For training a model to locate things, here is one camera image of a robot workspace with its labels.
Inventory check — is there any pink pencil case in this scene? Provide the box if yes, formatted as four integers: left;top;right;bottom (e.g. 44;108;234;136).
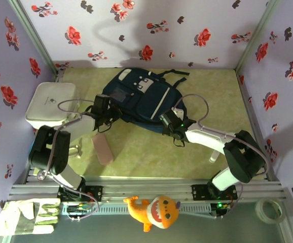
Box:
91;133;115;166

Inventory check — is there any silver metal cup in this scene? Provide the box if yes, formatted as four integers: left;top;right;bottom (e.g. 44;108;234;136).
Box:
66;138;84;159

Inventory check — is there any white and green work glove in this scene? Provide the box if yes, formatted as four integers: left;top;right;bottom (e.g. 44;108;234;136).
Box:
0;197;61;236

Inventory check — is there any aluminium corner post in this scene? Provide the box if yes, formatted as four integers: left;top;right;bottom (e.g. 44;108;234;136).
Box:
235;0;281;71
7;0;59;76

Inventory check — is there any aluminium front frame rail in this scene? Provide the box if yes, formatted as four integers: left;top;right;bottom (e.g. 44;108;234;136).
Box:
8;178;293;216

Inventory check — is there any white fabric storage case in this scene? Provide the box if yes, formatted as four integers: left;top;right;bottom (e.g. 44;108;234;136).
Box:
24;82;80;130

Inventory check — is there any small circuit board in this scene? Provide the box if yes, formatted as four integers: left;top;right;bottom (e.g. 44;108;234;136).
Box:
213;201;232;218
66;204;93;218

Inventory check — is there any white cylindrical tube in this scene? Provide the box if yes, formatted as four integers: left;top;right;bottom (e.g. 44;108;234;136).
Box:
208;150;221;164

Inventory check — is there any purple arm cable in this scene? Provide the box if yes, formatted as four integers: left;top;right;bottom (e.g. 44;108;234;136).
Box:
174;93;270;219
36;99;99;221

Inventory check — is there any navy blue school backpack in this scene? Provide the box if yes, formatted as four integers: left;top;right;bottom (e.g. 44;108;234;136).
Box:
102;67;190;134

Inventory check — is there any white slotted cable duct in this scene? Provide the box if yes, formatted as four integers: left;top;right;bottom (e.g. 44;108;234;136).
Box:
61;204;212;216

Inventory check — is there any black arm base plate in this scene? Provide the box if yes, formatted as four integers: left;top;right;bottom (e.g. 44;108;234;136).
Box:
57;185;103;203
191;184;238;202

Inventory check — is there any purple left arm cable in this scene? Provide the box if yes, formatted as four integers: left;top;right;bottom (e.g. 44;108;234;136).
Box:
36;99;99;221

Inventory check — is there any orange shark plush toy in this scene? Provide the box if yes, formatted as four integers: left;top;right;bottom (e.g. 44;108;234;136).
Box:
123;195;181;233

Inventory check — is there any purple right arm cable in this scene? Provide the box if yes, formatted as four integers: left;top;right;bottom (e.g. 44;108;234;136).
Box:
174;93;270;219

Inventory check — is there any clear tape roll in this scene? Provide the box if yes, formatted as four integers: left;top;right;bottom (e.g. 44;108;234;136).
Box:
254;197;286;225

